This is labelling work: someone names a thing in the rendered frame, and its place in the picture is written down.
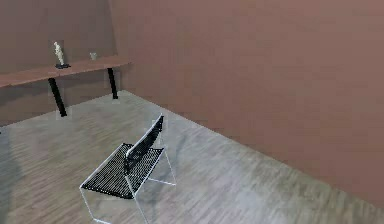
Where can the brown table with black legs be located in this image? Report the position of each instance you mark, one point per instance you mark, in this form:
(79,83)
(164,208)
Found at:
(40,72)

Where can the small grey cup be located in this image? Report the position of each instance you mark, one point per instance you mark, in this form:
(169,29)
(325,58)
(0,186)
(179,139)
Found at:
(93,56)

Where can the white statuette on black base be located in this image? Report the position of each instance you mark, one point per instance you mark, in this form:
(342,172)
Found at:
(59,54)

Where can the black mesh white-framed chair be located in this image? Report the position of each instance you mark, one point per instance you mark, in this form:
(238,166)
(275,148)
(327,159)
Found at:
(115,173)

